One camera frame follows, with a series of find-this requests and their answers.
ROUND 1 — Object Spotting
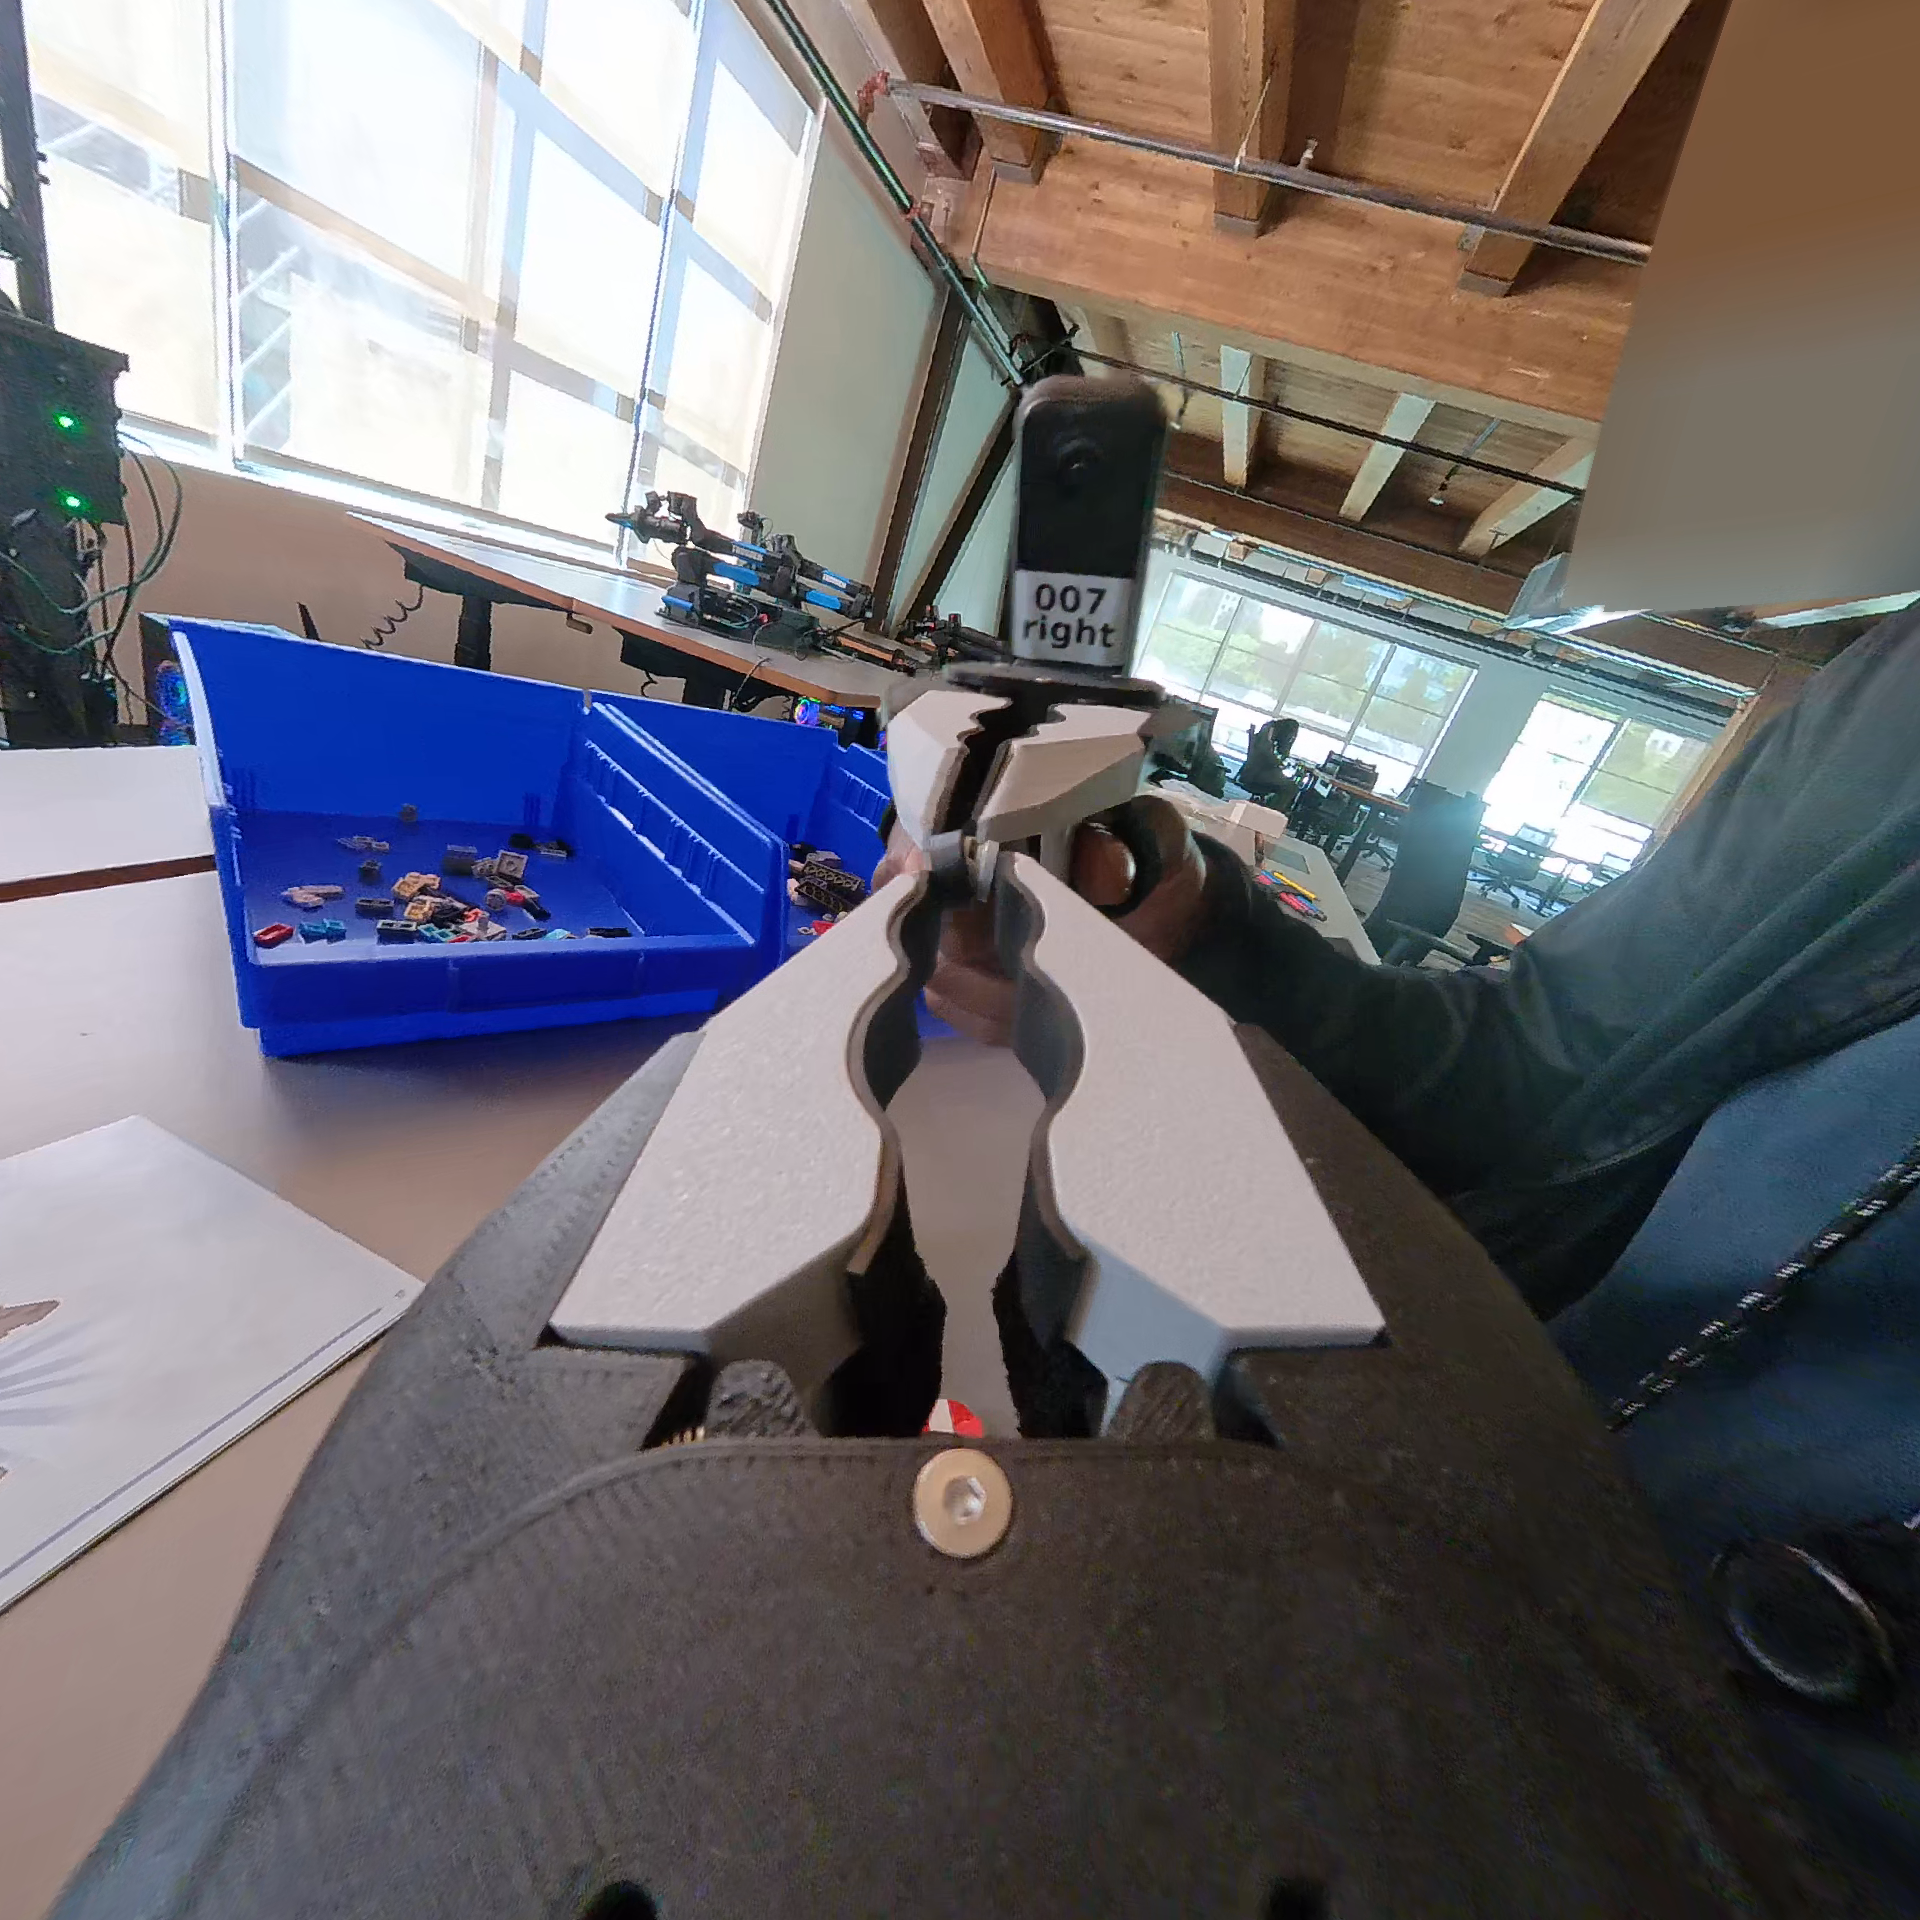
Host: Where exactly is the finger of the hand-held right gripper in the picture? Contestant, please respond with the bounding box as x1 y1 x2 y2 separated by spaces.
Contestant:
970 700 1160 859
888 695 1002 876

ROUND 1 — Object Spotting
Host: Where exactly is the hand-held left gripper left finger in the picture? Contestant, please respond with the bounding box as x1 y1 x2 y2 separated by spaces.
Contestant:
548 865 941 1443

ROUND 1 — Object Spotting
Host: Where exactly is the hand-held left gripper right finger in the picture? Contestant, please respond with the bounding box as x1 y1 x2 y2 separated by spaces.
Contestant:
981 857 1385 1432

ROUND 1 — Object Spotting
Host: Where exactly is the blue plastic bin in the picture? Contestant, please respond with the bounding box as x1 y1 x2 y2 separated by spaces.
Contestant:
170 613 784 1059
659 698 963 1046

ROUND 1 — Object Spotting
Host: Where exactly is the toy instruction booklet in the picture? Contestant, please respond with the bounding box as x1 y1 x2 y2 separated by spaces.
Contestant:
0 1114 428 1615

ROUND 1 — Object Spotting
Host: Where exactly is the person's right forearm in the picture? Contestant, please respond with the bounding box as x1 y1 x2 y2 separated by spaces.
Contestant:
1185 841 1593 1202

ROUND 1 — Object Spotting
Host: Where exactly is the grey desk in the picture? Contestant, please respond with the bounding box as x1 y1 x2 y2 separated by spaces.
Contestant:
0 862 1050 1920

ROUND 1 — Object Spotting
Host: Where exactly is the long wooden desk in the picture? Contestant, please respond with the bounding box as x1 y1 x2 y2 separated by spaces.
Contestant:
348 509 901 714

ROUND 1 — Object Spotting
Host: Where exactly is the person's right hand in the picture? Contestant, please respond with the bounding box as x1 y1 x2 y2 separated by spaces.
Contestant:
869 792 1217 1055

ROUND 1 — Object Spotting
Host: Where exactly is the black office chair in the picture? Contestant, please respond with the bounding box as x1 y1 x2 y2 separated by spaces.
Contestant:
1372 781 1488 960

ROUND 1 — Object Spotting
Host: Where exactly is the pile of small toy bricks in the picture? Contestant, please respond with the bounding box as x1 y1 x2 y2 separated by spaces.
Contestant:
251 803 641 947

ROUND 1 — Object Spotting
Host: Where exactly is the person's torso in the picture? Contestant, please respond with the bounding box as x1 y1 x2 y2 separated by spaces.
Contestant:
1441 599 1920 1920

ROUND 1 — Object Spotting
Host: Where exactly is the white table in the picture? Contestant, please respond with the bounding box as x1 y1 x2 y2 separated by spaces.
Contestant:
0 741 226 887

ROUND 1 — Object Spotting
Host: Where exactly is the large window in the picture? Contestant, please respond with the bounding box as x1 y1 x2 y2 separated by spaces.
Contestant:
0 0 820 527

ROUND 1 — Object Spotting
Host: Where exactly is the black equipment rack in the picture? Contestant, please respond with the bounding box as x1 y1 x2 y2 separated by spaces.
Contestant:
0 306 130 752

